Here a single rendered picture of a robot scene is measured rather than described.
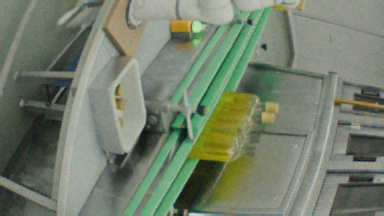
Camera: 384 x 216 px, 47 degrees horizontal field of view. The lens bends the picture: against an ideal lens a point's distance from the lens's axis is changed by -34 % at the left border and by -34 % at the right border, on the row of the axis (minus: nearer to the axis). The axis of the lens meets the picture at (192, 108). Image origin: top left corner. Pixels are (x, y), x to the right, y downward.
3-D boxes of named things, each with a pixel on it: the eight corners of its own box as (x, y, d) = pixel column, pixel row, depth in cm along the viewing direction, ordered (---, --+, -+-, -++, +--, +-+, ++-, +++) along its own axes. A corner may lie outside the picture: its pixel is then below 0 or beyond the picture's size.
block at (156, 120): (144, 132, 191) (165, 135, 188) (138, 105, 185) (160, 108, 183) (148, 125, 193) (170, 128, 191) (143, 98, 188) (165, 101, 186)
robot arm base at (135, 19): (122, 8, 171) (167, 5, 166) (136, -18, 177) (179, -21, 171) (134, 32, 184) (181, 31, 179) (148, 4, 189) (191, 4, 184)
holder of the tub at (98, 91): (106, 163, 179) (126, 168, 176) (87, 88, 164) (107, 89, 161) (124, 131, 192) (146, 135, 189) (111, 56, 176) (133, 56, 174)
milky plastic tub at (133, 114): (102, 151, 176) (126, 156, 173) (88, 88, 163) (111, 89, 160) (122, 117, 189) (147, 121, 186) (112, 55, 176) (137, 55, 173)
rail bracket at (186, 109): (166, 140, 189) (207, 145, 185) (158, 91, 180) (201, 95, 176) (170, 134, 192) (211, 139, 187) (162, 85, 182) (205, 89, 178)
